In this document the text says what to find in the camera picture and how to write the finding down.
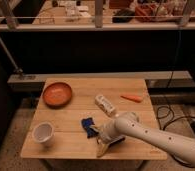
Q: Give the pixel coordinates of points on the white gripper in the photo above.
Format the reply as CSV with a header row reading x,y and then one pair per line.
x,y
108,134

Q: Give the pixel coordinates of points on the white red black eraser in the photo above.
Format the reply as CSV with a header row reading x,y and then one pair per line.
x,y
119,140

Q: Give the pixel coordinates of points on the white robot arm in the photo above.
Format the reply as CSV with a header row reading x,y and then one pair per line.
x,y
127,124

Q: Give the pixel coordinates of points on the wooden table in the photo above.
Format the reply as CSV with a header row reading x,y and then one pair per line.
x,y
70,139

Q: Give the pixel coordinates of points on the orange carrot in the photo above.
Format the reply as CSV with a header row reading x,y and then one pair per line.
x,y
134,98

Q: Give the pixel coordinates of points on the white plastic cup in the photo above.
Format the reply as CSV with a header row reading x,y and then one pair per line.
x,y
43,134

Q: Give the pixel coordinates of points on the orange round plate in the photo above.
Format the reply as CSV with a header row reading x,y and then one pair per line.
x,y
57,94

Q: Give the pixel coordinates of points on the metal diagonal rod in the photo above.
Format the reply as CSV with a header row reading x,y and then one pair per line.
x,y
17,69

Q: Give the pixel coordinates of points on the background wooden shelf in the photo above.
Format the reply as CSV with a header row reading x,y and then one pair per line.
x,y
96,15

